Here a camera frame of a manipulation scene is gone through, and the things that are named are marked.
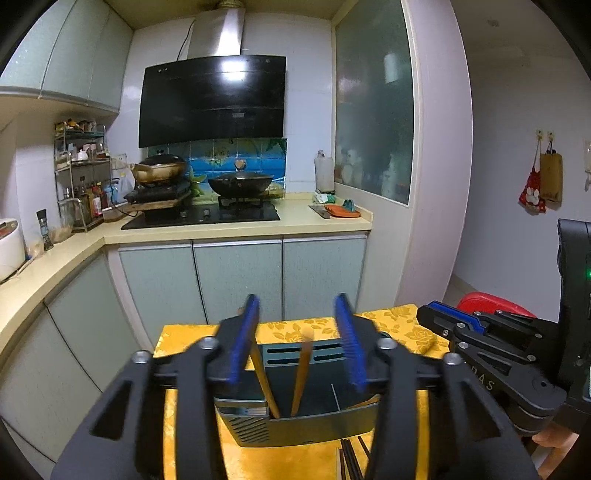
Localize golden lidded pan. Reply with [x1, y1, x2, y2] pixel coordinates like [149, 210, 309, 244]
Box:
[131, 148, 188, 186]

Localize orange cutting board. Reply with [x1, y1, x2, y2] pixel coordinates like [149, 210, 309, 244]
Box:
[324, 199, 361, 218]

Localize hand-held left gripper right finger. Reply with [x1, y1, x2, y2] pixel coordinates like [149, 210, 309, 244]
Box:
[335, 293, 541, 480]

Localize white plastic container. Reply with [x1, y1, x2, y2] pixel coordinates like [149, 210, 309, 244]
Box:
[314, 150, 335, 193]

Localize dark green utensil holder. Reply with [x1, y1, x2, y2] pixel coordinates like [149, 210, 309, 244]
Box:
[212, 339, 391, 448]

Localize blue tile mural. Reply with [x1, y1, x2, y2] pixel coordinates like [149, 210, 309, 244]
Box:
[150, 137, 288, 204]

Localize brown hanging bag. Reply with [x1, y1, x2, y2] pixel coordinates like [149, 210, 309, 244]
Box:
[539, 140, 564, 203]

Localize red hanging cloth ornament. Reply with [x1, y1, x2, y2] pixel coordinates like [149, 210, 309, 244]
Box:
[518, 165, 547, 214]

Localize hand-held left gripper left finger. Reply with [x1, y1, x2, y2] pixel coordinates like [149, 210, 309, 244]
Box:
[51, 293, 278, 480]

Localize black wok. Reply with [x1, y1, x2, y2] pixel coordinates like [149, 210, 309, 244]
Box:
[207, 159, 274, 199]

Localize beige kitchen countertop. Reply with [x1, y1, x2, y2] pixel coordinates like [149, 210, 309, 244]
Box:
[0, 194, 372, 356]

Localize yellow floral tablecloth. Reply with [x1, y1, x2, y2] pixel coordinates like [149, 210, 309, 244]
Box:
[152, 302, 451, 480]

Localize red plastic stool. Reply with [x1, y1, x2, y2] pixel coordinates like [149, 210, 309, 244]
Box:
[457, 291, 539, 319]

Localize black pepper grinder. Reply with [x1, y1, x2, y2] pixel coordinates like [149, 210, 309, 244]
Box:
[36, 209, 55, 252]

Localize glass jar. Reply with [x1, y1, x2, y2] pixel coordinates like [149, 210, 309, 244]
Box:
[58, 198, 75, 241]

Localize black range hood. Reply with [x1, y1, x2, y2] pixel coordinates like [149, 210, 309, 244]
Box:
[139, 0, 287, 149]

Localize pale green base cabinets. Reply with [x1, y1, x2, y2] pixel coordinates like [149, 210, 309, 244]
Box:
[0, 233, 370, 462]

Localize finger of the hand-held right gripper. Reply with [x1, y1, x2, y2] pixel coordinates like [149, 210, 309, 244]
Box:
[417, 307, 522, 374]
[427, 301, 559, 356]

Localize brown wooden chopstick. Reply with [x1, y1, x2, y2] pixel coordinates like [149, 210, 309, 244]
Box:
[290, 329, 317, 417]

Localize black glass gas hob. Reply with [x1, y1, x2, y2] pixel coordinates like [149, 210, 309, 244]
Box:
[120, 203, 282, 231]

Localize metal spice rack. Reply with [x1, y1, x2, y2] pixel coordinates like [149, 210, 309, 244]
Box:
[54, 119, 112, 232]

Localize wooden board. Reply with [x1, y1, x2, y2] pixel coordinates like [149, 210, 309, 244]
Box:
[124, 194, 193, 216]

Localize pale green wall cabinets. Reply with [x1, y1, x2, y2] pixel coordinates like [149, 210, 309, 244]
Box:
[0, 0, 134, 116]

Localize white rice cooker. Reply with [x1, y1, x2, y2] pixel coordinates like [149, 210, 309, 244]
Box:
[0, 217, 27, 284]

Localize frosted glass partition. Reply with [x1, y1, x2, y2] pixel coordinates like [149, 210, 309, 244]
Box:
[334, 0, 414, 206]

